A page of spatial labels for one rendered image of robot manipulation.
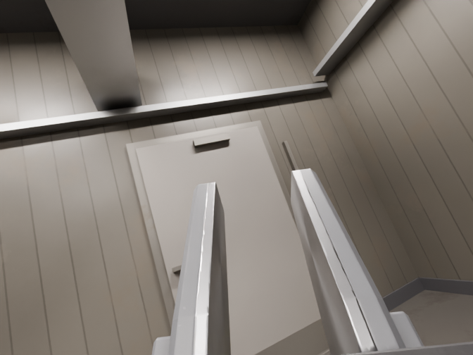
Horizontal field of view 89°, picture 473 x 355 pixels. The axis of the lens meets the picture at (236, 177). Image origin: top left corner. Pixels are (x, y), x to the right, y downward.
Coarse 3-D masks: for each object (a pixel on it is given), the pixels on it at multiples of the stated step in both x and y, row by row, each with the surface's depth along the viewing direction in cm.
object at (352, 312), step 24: (312, 192) 8; (312, 216) 7; (336, 216) 7; (312, 240) 7; (336, 240) 6; (312, 264) 8; (336, 264) 6; (360, 264) 6; (336, 288) 6; (360, 288) 5; (336, 312) 6; (360, 312) 5; (384, 312) 5; (336, 336) 6; (360, 336) 5; (384, 336) 5; (408, 336) 5
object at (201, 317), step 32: (192, 224) 8; (224, 224) 10; (192, 256) 7; (224, 256) 9; (192, 288) 6; (224, 288) 8; (192, 320) 5; (224, 320) 7; (160, 352) 6; (192, 352) 5; (224, 352) 7
